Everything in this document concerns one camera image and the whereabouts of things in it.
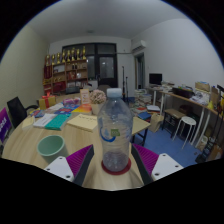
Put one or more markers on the white wall air conditioner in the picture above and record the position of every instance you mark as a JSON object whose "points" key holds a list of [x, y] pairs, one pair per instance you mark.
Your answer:
{"points": [[138, 45]]}

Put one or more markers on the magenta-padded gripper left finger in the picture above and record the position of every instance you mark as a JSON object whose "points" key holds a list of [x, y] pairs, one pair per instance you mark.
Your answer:
{"points": [[77, 159]]}

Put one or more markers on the yellow gift box red ribbon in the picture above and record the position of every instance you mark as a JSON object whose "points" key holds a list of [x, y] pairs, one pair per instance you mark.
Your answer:
{"points": [[47, 101]]}

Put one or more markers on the black office chair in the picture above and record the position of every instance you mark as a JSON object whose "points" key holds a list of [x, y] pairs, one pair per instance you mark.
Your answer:
{"points": [[16, 110]]}

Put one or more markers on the long white-legged side desk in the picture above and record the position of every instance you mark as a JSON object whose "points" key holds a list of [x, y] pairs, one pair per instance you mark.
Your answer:
{"points": [[186, 99]]}

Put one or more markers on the white round stool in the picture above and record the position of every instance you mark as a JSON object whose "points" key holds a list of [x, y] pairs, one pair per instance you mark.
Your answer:
{"points": [[185, 123]]}

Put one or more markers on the white book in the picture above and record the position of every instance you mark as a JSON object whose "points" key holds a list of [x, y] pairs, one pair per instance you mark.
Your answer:
{"points": [[44, 120]]}

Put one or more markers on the cream booklet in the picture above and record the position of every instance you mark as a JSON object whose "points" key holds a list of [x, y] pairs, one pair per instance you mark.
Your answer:
{"points": [[28, 122]]}

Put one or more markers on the flat round red coaster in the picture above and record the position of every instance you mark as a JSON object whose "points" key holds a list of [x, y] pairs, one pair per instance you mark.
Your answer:
{"points": [[125, 169]]}

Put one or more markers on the teal book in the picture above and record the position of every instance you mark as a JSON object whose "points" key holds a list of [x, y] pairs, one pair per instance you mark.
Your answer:
{"points": [[56, 122]]}

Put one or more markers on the yellow notebook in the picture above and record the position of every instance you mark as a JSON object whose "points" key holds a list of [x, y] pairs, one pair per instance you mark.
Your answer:
{"points": [[82, 122]]}

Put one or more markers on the black microphone stand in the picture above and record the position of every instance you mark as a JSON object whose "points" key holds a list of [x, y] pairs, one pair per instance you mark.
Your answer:
{"points": [[123, 81]]}

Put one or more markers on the black computer monitor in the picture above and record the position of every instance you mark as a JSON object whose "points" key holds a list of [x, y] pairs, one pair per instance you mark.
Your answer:
{"points": [[155, 79]]}

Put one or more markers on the wooden shelf unit with trophies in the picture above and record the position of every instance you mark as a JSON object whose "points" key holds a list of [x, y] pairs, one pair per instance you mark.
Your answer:
{"points": [[68, 71]]}

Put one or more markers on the brown wooden stool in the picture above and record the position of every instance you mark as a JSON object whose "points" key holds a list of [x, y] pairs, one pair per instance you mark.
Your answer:
{"points": [[174, 114]]}

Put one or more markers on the pale green cup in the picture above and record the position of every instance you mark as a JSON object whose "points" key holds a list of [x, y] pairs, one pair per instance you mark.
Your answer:
{"points": [[50, 146]]}

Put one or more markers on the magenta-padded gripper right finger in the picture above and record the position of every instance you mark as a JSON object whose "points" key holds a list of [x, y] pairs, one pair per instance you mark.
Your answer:
{"points": [[149, 159]]}

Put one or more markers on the purple sign board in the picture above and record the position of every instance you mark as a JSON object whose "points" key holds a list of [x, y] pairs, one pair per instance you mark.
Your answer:
{"points": [[4, 125]]}

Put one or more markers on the potted pink flower bouquet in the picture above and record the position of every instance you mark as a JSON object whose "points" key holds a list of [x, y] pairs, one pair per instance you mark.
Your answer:
{"points": [[97, 99]]}

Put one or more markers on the clear plastic water bottle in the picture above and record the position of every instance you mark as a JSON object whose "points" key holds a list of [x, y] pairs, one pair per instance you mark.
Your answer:
{"points": [[115, 133]]}

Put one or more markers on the brown paper bag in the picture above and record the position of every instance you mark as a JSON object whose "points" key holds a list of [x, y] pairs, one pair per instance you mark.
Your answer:
{"points": [[155, 122]]}

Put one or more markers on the orange yellow book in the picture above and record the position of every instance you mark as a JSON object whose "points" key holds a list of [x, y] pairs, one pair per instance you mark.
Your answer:
{"points": [[82, 108]]}

